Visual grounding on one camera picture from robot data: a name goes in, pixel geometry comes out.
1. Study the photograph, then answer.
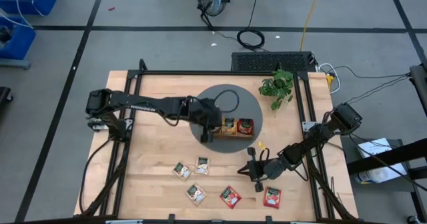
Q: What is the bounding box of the wooden tea organizer tray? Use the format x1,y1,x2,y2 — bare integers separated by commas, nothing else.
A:
213,117,255,141

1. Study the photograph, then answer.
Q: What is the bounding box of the yellow orange tea bag packet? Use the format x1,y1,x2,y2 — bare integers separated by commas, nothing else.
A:
222,117,237,135

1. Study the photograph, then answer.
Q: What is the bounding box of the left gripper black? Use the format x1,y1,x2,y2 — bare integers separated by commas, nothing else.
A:
189,97,224,145

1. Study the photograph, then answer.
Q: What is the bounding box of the black vented computer case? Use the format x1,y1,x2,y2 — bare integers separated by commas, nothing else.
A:
230,51,318,73

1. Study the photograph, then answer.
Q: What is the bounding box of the round grey mat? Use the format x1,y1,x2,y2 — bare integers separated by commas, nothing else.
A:
188,83,264,154

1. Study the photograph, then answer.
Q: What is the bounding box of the green snack packet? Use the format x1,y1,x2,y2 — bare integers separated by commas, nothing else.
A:
194,156,211,176

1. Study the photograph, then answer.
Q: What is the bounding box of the yellow floor cable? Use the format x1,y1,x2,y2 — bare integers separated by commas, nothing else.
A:
299,0,324,52

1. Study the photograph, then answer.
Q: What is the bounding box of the grey side table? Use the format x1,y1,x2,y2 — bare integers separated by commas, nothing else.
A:
340,136,427,193

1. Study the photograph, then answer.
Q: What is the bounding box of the black beam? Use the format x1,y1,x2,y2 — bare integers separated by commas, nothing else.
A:
346,141,427,175

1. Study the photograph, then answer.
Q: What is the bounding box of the black floor object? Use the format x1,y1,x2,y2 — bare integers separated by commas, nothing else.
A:
0,86,15,112

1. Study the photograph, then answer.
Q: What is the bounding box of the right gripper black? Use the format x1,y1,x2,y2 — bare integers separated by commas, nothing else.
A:
237,146,287,193

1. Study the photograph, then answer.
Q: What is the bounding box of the white paper sheet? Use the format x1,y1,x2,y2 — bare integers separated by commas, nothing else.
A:
353,137,408,185

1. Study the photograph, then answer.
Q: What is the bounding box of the coiled black floor cable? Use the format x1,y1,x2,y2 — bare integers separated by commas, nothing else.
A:
236,28,267,51

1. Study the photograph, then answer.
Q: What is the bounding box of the white looped cable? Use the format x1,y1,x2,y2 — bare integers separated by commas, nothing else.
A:
318,62,342,95

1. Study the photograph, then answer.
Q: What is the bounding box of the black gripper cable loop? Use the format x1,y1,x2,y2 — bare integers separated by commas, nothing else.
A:
213,89,241,114

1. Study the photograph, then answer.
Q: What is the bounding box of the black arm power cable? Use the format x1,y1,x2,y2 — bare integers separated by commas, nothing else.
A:
78,140,111,215

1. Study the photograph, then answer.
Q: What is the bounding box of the potted green plant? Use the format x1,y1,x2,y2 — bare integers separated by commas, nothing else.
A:
258,69,295,111

